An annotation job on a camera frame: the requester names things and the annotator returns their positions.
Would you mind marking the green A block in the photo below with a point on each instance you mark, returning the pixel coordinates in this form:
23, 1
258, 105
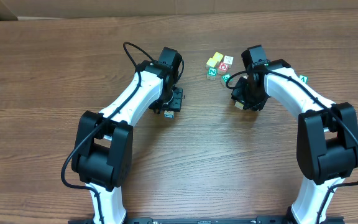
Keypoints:
304, 79

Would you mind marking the white block with blue side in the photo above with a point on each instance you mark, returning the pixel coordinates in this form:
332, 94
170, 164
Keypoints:
169, 114

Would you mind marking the red letter block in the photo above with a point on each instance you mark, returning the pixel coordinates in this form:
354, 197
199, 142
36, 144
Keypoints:
222, 68

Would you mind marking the yellow top wooden block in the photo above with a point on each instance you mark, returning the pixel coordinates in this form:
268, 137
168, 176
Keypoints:
239, 105

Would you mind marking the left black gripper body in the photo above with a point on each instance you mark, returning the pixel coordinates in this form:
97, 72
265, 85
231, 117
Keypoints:
175, 99

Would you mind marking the green Z block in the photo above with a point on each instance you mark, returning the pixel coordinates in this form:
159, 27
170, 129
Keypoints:
211, 74

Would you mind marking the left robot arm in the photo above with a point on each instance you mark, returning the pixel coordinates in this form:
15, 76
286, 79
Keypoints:
102, 155

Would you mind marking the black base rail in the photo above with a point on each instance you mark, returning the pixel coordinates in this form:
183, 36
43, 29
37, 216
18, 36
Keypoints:
204, 220

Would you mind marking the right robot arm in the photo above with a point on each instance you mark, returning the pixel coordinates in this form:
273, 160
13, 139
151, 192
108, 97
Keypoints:
327, 133

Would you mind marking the green E block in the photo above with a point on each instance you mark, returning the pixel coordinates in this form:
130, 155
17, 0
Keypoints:
226, 80

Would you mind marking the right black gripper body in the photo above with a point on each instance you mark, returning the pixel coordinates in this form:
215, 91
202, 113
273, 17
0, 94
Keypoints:
239, 94

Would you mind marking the yellow block front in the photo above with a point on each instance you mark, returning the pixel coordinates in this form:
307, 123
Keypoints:
211, 63

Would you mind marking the yellow block rear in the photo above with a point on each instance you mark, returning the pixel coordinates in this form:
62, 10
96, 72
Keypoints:
218, 57

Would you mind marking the white block with letters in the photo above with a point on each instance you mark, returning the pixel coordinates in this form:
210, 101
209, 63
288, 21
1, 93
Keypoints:
228, 60

